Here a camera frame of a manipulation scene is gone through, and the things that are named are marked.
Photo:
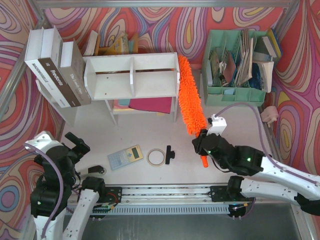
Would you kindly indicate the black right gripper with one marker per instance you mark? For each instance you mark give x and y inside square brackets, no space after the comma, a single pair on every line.
[200,142]

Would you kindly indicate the grey Lonely One book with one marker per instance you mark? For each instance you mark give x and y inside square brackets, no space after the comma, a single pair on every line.
[72,68]

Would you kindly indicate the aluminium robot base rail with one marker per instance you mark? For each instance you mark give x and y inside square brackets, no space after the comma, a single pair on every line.
[160,200]

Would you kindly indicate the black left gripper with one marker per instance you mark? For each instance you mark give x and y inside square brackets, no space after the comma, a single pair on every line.
[75,144]

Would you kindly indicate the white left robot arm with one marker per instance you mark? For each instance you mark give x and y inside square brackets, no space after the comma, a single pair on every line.
[48,228]

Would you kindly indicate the orange chenille duster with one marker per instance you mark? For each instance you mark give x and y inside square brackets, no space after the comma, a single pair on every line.
[189,99]

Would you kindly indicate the blue white books at organizer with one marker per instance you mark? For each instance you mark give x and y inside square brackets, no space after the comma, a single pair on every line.
[266,54]

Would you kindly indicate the grey brown notebook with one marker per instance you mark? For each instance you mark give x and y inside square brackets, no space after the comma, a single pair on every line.
[197,79]

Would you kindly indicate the magazines in green organizer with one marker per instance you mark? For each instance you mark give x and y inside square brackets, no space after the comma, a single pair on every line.
[228,59]

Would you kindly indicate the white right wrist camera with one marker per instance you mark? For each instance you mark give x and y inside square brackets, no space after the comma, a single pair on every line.
[217,125]

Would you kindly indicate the blue beige scientific calculator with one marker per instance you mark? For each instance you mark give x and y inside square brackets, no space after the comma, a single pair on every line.
[125,157]

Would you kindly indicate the coloured paper sheet stack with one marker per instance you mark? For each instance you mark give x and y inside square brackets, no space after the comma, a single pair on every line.
[154,104]

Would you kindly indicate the leaning books behind shelf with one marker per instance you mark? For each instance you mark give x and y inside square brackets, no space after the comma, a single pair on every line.
[121,46]

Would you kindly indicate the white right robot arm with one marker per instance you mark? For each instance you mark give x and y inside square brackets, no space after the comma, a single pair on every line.
[257,175]

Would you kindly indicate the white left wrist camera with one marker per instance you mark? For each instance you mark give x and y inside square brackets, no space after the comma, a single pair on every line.
[44,141]

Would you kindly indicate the brown Fredonia book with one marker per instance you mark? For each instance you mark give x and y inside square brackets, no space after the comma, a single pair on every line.
[50,57]

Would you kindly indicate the yellow sticky note pad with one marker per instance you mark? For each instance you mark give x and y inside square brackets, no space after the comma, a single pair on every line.
[160,114]

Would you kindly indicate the white masking tape roll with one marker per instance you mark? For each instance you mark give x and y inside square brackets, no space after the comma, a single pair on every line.
[156,157]

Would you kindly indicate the white wooden bookshelf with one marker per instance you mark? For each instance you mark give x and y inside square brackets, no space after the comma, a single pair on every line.
[133,76]

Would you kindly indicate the white Mademoiselle book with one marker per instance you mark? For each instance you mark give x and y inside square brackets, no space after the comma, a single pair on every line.
[32,59]

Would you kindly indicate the pink piggy figurine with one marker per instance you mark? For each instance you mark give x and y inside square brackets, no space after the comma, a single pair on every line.
[269,115]

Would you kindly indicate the black T-shaped plastic part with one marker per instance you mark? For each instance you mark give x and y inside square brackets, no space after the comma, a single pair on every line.
[170,154]

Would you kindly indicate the mint green desk organizer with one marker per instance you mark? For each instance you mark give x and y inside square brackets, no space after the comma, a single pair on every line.
[229,95]

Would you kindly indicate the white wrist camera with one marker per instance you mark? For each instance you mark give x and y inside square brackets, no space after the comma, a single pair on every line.
[217,125]
[44,141]

